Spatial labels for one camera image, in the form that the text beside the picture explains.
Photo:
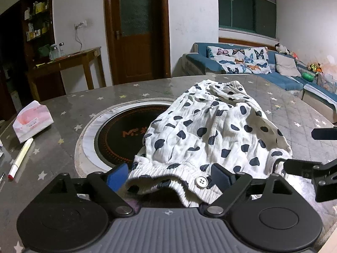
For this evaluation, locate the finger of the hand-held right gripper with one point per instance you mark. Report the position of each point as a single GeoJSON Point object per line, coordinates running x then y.
{"type": "Point", "coordinates": [302, 168]}
{"type": "Point", "coordinates": [325, 133]}

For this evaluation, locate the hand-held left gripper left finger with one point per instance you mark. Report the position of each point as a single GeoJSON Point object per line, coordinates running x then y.
{"type": "Point", "coordinates": [117, 177]}

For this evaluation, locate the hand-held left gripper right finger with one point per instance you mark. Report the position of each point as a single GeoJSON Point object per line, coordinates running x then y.
{"type": "Point", "coordinates": [221, 177]}

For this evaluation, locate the white dark-spotted pants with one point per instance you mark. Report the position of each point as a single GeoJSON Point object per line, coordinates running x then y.
{"type": "Point", "coordinates": [210, 126]}

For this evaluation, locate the round black induction cooktop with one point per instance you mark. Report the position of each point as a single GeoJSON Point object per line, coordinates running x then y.
{"type": "Point", "coordinates": [118, 134]}

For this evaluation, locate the green bowl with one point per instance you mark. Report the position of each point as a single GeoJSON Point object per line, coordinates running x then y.
{"type": "Point", "coordinates": [308, 77]}

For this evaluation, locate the colourful plush toys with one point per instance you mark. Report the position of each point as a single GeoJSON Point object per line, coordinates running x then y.
{"type": "Point", "coordinates": [314, 68]}

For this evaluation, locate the blue grey sofa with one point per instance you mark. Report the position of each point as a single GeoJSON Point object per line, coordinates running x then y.
{"type": "Point", "coordinates": [281, 80]}

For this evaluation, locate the beige pillow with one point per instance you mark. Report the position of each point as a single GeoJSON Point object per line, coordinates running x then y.
{"type": "Point", "coordinates": [287, 66]}

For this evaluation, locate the grey star tablecloth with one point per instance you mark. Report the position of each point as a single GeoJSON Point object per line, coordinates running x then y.
{"type": "Point", "coordinates": [65, 105]}

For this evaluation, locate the black white plush toy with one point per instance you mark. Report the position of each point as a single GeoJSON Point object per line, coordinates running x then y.
{"type": "Point", "coordinates": [281, 48]}

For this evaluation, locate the butterfly print cushion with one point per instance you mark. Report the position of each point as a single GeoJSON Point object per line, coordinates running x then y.
{"type": "Point", "coordinates": [259, 62]}

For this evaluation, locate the white pen with red cap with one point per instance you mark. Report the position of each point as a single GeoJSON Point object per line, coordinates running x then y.
{"type": "Point", "coordinates": [21, 158]}

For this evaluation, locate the pink white tissue pack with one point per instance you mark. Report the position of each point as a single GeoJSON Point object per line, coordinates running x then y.
{"type": "Point", "coordinates": [31, 121]}

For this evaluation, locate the butterfly print blanket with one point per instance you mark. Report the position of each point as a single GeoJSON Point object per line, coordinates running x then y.
{"type": "Point", "coordinates": [226, 60]}

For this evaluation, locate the brown wooden door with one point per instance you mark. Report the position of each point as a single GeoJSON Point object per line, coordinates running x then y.
{"type": "Point", "coordinates": [137, 58]}

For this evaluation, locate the wooden side table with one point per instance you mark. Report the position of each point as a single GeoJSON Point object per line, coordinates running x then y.
{"type": "Point", "coordinates": [79, 55]}

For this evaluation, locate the glass jar with dark lid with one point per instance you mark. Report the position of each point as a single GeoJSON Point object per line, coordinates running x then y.
{"type": "Point", "coordinates": [62, 50]}

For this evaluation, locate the dark green window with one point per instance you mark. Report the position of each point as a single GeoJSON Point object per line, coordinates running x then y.
{"type": "Point", "coordinates": [244, 10]}

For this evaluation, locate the dark wooden shelf cabinet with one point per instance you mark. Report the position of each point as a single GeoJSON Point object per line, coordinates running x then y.
{"type": "Point", "coordinates": [36, 31]}

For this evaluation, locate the white wall outlet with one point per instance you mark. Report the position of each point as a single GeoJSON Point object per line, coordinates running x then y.
{"type": "Point", "coordinates": [81, 24]}

